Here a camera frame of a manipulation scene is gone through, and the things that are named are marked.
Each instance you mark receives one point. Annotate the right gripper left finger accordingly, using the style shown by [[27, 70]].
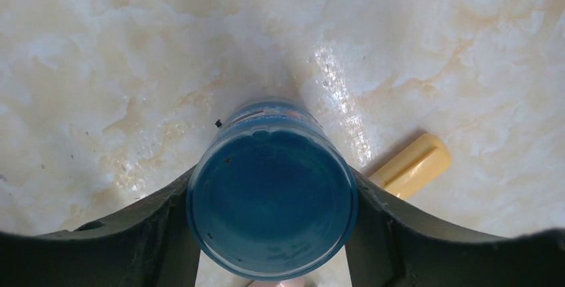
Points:
[[147, 243]]

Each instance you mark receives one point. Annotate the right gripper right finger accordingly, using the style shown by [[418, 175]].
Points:
[[396, 244]]

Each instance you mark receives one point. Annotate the blue lidded jar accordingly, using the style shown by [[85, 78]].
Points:
[[271, 198]]

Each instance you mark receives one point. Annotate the pink orange marker pen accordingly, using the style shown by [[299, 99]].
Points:
[[415, 166]]

